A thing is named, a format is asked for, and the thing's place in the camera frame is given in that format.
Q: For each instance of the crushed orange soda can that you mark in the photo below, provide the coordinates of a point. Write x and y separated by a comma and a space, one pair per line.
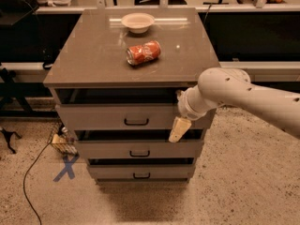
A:
146, 52

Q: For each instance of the grey middle drawer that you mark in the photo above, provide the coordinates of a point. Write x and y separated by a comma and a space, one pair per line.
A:
147, 149

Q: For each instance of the black office chair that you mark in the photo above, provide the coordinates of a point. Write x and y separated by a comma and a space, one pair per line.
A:
12, 11

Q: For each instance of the grey drawer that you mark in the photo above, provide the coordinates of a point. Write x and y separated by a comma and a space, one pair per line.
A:
117, 117
147, 149
142, 172

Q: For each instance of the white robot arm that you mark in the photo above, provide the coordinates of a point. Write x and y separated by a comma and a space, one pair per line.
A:
219, 86

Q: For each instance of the white paper bowl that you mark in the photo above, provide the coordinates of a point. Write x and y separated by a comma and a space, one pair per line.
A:
138, 23

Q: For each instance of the grey top drawer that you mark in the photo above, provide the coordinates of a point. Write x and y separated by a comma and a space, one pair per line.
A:
117, 117

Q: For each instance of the grey bottom drawer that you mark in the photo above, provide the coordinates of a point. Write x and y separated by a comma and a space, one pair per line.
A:
142, 172

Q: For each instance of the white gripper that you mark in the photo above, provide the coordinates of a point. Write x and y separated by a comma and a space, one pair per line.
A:
187, 107

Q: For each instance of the blue tape cross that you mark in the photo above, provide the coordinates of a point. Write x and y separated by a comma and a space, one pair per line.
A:
67, 170

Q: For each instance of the wire basket with items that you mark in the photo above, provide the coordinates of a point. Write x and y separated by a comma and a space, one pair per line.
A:
62, 141

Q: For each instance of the grey drawer cabinet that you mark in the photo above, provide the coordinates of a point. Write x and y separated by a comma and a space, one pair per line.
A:
92, 69

